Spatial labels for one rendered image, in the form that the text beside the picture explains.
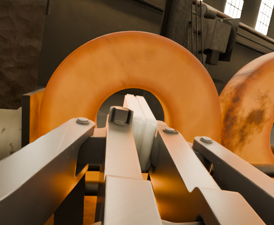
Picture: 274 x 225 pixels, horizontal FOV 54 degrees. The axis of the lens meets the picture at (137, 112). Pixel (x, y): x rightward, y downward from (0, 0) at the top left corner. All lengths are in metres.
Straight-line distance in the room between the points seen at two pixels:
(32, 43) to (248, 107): 0.33
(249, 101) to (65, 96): 0.15
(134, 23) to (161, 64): 8.12
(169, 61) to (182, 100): 0.03
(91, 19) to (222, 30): 3.56
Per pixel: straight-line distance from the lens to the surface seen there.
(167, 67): 0.22
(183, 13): 4.39
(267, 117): 0.26
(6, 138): 0.23
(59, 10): 7.11
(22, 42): 0.46
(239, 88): 0.24
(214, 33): 7.89
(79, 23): 7.32
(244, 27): 11.66
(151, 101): 2.71
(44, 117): 0.23
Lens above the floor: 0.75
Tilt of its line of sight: 8 degrees down
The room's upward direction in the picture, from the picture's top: 10 degrees clockwise
